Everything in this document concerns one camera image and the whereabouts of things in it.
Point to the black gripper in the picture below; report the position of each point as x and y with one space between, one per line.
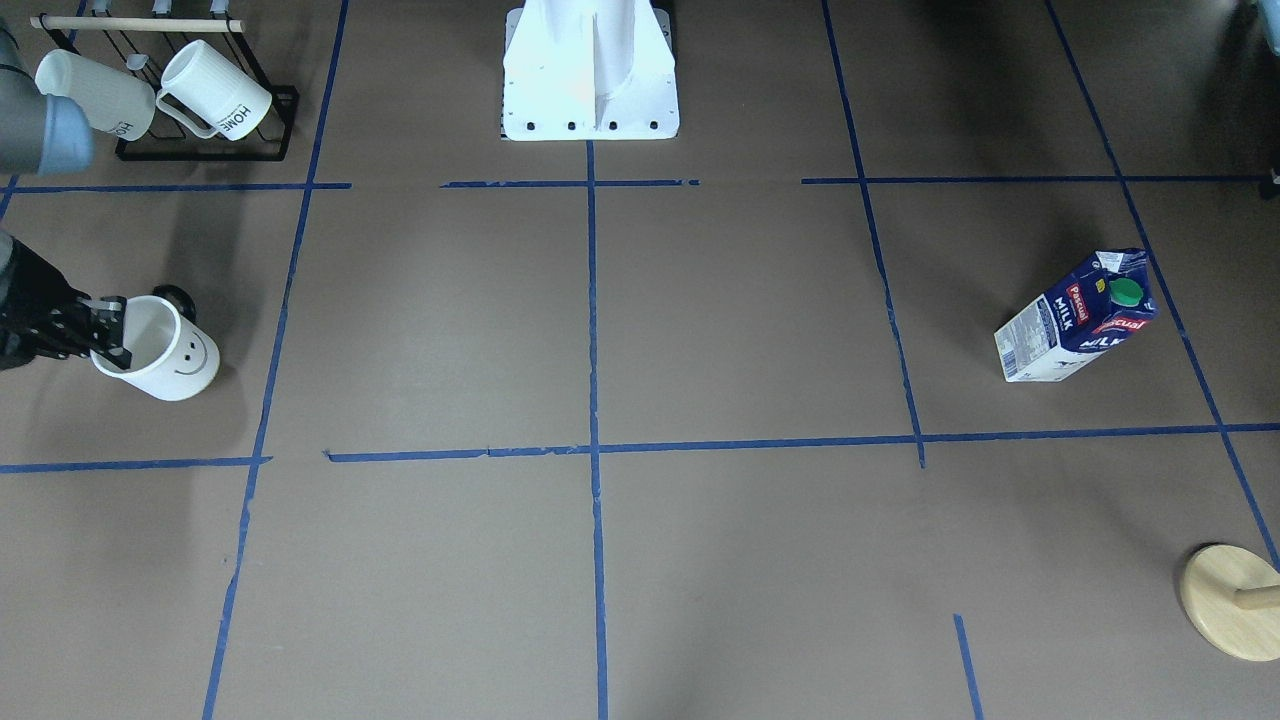
38 312

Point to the white smiley face mug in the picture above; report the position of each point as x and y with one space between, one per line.
171 358

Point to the blue Pascual milk carton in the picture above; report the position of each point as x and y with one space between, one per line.
1098 305

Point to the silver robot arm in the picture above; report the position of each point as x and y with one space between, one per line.
44 134

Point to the white ribbed HOME mug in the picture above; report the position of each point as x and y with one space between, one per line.
210 96

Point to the wooden stand with round base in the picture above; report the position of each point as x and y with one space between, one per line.
1231 596

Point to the black wire mug rack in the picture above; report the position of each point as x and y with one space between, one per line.
144 44

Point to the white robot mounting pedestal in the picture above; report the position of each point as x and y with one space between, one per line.
590 71

